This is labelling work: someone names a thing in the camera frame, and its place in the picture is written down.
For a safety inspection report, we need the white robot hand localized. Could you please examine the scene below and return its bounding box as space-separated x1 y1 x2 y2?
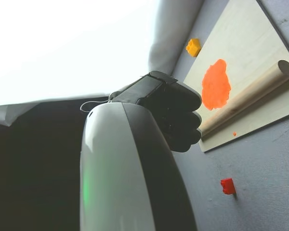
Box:
79 70 203 231

